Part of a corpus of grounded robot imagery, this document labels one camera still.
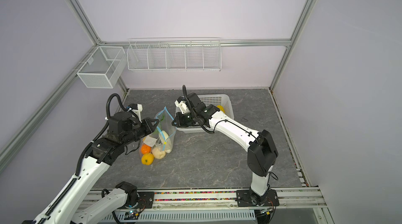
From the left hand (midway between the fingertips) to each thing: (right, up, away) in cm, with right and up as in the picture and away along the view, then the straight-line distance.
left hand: (159, 122), depth 70 cm
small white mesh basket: (-44, +32, +28) cm, 61 cm away
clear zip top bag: (-4, -13, +12) cm, 18 cm away
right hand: (+4, -2, +6) cm, 8 cm away
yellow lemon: (-9, -21, +10) cm, 25 cm away
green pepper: (0, -3, 0) cm, 3 cm away
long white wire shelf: (+1, +40, +29) cm, 50 cm away
